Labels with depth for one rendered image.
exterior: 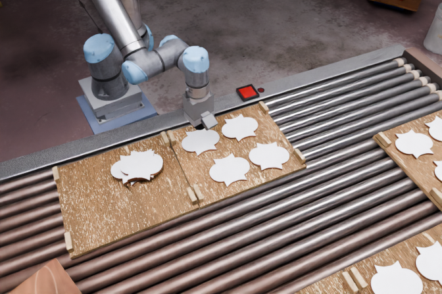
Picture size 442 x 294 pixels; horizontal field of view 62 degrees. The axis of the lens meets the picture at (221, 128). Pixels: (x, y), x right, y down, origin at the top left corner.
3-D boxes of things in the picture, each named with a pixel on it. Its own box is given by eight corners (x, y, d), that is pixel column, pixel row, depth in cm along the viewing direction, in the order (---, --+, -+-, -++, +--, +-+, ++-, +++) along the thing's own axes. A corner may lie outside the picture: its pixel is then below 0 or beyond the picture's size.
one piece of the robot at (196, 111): (200, 106, 112) (202, 141, 124) (223, 94, 116) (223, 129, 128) (178, 85, 118) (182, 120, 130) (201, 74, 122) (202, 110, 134)
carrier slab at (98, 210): (54, 171, 131) (52, 169, 130) (164, 135, 143) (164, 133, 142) (71, 260, 110) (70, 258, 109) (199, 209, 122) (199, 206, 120)
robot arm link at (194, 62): (196, 40, 113) (214, 53, 108) (198, 68, 121) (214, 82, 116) (175, 49, 109) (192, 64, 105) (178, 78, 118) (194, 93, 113)
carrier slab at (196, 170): (166, 135, 143) (166, 133, 142) (260, 105, 154) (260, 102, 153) (200, 209, 122) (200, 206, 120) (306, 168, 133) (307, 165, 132)
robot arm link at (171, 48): (147, 42, 115) (166, 59, 109) (177, 29, 120) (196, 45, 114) (150, 62, 121) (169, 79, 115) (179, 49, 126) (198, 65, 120)
